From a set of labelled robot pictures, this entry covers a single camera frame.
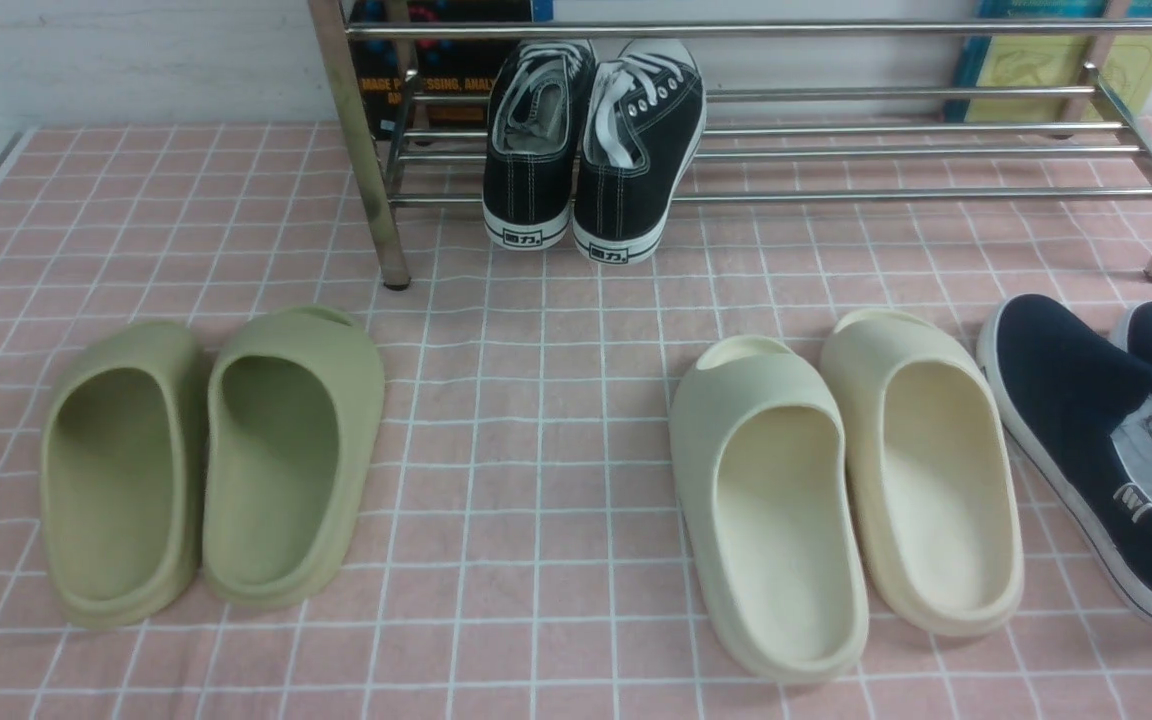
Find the right cream foam slipper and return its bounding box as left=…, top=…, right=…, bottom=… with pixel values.
left=820, top=306, right=1024, bottom=637

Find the right green foam slipper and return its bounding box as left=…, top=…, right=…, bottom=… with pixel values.
left=202, top=305, right=387, bottom=609

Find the green foam slipper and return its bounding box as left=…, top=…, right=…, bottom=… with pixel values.
left=202, top=305, right=387, bottom=609
left=38, top=320, right=210, bottom=629

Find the right black canvas sneaker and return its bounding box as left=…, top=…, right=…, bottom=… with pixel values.
left=573, top=38, right=707, bottom=265

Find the left green foam slipper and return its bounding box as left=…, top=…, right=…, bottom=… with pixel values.
left=38, top=320, right=210, bottom=629

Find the left cream foam slipper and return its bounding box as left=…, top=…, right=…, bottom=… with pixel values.
left=668, top=334, right=869, bottom=685

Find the dark poster with orange text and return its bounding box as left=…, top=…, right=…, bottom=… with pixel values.
left=351, top=1, right=554, bottom=141

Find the silver metal shoe rack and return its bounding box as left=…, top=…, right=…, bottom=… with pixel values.
left=308, top=1, right=1152, bottom=291

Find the left black canvas sneaker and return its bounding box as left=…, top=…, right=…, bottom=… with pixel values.
left=483, top=38, right=596, bottom=251

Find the black canvas sneaker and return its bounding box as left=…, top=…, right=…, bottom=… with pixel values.
left=483, top=38, right=596, bottom=251
left=573, top=38, right=707, bottom=265

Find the cream foam slipper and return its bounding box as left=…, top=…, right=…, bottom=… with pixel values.
left=820, top=306, right=1024, bottom=637
left=668, top=334, right=869, bottom=685

